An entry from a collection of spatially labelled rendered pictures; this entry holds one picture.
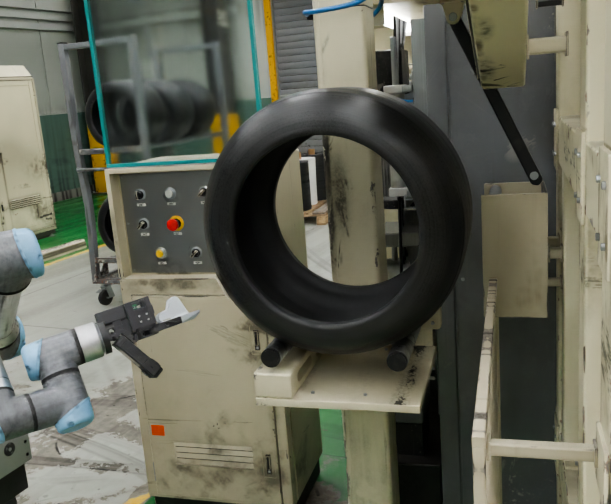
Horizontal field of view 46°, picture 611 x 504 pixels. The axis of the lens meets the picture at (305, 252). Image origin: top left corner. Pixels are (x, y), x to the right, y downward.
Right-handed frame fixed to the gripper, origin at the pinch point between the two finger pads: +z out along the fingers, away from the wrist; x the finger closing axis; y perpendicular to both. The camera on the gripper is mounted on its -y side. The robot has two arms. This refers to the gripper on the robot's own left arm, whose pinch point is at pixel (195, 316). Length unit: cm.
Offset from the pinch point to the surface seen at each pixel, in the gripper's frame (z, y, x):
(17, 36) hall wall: 87, 511, 978
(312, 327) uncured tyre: 20.9, -10.7, -10.3
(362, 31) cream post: 59, 51, -8
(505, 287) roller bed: 70, -18, -11
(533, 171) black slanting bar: 79, 5, -24
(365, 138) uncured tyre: 37, 21, -31
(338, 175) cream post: 48, 22, 9
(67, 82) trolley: 43, 188, 351
